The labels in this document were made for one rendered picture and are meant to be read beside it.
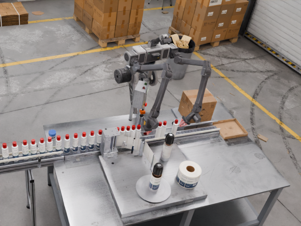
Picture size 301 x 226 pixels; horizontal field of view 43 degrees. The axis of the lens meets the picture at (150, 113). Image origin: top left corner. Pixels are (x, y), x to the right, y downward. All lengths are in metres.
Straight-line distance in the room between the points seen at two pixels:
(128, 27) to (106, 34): 0.45
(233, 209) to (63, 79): 3.24
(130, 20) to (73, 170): 4.08
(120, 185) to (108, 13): 3.99
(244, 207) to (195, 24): 3.92
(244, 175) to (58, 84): 3.26
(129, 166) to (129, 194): 0.32
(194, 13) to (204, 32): 0.40
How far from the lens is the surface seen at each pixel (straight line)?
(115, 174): 3.42
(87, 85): 5.95
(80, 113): 5.40
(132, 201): 3.25
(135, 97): 3.42
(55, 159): 3.54
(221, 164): 3.84
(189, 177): 3.34
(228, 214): 4.28
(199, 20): 7.19
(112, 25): 6.89
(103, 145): 3.46
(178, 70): 6.32
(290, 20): 7.74
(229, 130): 4.27
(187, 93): 4.13
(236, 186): 3.70
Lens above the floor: 3.40
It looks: 38 degrees down
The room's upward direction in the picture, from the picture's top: 11 degrees clockwise
